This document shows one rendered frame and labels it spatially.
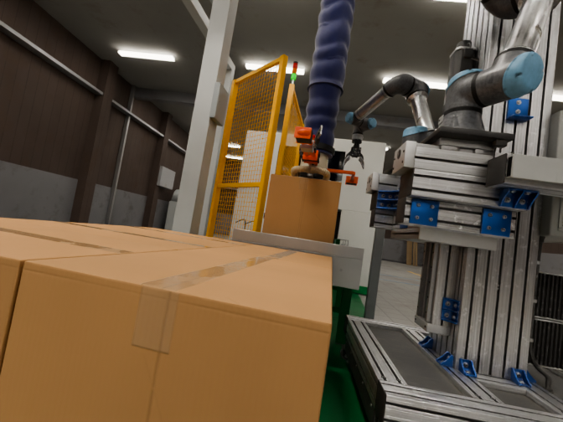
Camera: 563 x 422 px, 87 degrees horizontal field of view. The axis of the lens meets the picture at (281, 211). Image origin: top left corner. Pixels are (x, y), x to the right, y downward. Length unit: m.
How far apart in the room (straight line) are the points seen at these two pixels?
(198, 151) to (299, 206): 1.21
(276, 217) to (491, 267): 1.00
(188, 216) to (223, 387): 2.20
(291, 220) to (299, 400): 1.35
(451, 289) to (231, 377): 1.12
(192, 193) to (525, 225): 2.11
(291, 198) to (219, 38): 1.73
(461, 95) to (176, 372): 1.14
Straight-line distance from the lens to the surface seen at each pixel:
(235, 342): 0.36
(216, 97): 2.67
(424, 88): 2.03
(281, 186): 1.69
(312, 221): 1.65
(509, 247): 1.41
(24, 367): 0.52
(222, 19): 3.05
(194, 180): 2.54
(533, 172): 1.09
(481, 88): 1.20
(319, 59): 2.16
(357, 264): 1.57
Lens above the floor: 0.63
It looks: 4 degrees up
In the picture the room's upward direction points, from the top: 9 degrees clockwise
